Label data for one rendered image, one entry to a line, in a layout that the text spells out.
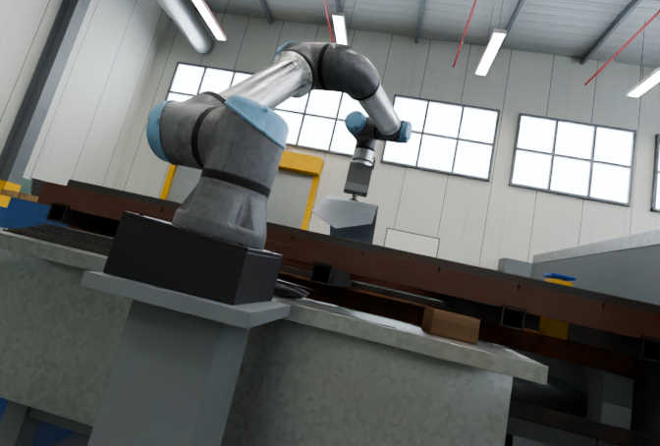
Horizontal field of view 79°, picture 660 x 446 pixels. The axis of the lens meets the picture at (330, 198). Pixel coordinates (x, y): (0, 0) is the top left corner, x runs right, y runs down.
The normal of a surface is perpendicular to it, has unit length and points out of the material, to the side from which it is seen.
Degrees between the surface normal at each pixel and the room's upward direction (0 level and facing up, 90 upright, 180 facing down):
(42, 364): 90
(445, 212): 90
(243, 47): 90
